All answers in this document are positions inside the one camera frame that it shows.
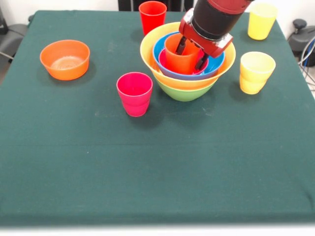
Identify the amber yellow cup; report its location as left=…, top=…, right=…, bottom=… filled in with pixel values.
left=240, top=51, right=277, bottom=95

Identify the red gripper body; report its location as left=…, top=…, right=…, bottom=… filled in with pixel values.
left=179, top=7, right=234, bottom=59

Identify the red cup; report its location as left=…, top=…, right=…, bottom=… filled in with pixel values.
left=138, top=0, right=167, bottom=37

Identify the green bowl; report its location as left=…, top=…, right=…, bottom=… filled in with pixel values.
left=155, top=77, right=217, bottom=102

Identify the small orange bowl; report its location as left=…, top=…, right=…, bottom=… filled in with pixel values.
left=39, top=39, right=91, bottom=81

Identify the tangle of cables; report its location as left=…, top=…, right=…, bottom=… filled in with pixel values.
left=297, top=36, right=315, bottom=91

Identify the pink cup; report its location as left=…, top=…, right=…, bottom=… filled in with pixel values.
left=116, top=72, right=154, bottom=118

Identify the blue bowl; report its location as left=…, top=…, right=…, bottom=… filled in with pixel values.
left=153, top=31, right=226, bottom=81

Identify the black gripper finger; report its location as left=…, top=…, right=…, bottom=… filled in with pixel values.
left=175, top=36, right=189, bottom=56
left=194, top=50, right=210, bottom=71

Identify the large yellow-orange bowl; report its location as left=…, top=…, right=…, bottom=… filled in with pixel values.
left=140, top=21, right=236, bottom=91

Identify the bright yellow cup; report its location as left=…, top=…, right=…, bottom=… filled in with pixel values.
left=247, top=3, right=279, bottom=41

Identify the pink bowl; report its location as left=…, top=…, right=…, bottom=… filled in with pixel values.
left=158, top=48, right=210, bottom=76

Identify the dark green table cloth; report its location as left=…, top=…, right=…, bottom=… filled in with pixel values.
left=0, top=9, right=315, bottom=227

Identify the orange cup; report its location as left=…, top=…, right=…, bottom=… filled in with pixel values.
left=164, top=33, right=200, bottom=75

